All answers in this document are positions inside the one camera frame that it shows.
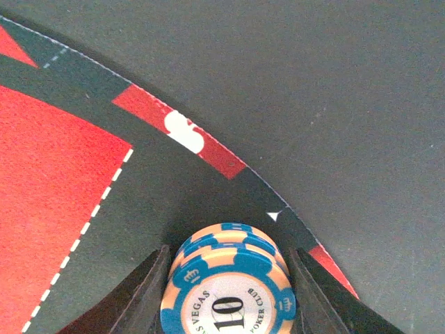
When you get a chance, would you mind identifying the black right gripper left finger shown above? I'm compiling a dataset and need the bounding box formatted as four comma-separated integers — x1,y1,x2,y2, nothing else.
58,245,170,334

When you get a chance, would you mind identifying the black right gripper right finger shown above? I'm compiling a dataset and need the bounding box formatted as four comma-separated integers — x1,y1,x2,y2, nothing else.
288,248,403,334

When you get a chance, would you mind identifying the blue white chips seat one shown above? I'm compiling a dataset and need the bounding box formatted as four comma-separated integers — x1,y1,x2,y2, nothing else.
160,223,298,333

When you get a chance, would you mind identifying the round red black poker mat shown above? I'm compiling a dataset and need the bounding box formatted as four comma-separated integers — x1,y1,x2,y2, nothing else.
1,17,357,333

